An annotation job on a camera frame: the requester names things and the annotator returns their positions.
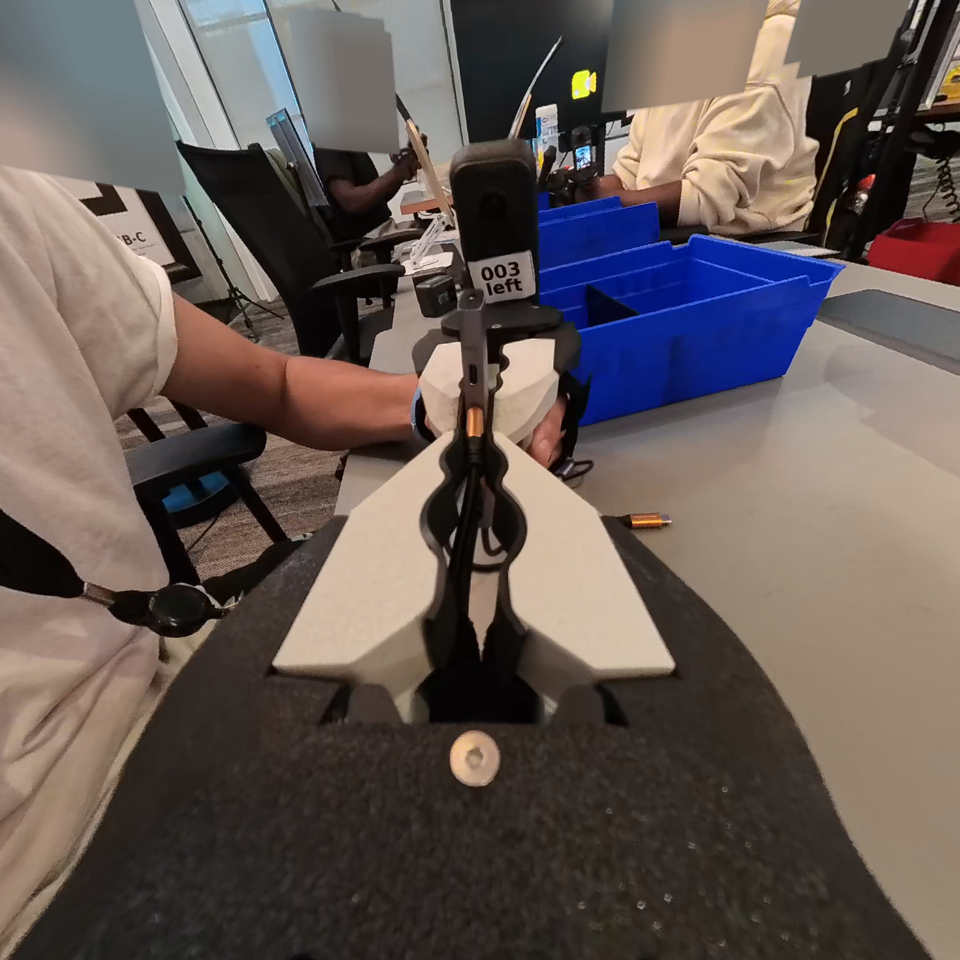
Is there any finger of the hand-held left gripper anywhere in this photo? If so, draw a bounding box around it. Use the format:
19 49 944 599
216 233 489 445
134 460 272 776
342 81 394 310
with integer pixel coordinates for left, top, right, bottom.
489 337 561 445
416 342 472 438

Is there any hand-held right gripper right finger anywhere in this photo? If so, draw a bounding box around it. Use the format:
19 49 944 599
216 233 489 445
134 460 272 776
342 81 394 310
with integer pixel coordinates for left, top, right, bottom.
484 433 676 723

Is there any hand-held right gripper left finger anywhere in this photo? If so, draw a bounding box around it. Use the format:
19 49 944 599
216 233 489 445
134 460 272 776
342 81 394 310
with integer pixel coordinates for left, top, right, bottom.
272 431 483 723

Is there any grey USB hub with cable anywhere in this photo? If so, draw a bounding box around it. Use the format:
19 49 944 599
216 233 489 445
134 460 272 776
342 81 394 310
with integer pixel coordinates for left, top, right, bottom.
456 291 595 485

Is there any blue plastic bin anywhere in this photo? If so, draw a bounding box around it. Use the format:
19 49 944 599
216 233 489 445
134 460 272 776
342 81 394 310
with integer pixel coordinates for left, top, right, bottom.
538 232 847 429
536 195 663 271

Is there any person's left forearm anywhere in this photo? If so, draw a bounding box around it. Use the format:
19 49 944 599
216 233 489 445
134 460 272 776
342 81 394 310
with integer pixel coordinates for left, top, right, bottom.
161 292 421 453

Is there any person's left hand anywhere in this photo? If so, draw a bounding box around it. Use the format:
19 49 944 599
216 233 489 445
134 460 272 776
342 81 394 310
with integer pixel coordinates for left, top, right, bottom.
527 399 569 471

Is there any white folding stand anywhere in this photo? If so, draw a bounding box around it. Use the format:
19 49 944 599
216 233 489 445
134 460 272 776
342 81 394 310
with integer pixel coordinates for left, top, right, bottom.
399 212 460 276

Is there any small black box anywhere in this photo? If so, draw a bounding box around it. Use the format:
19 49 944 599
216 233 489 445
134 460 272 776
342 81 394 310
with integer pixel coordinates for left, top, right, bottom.
414 273 459 318

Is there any black bin divider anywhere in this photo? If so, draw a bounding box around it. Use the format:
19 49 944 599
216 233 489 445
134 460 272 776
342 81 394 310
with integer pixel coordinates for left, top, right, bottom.
585 283 641 329

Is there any black monitor screen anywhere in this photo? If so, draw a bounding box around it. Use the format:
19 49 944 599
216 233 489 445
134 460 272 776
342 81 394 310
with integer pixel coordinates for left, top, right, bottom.
448 0 610 145

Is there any black office chair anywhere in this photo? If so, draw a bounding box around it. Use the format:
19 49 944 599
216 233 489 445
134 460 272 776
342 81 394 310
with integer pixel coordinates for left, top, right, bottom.
123 403 291 573
176 141 408 363

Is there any black tripod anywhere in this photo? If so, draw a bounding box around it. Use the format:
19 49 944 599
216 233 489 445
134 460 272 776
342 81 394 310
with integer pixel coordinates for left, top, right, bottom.
183 196 286 333

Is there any framed black white marker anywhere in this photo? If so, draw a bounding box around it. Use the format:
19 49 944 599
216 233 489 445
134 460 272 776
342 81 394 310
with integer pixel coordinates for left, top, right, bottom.
78 183 204 286

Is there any red plastic bin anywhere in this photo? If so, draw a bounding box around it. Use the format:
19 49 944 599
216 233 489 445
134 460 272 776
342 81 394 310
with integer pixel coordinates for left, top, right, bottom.
868 217 960 286

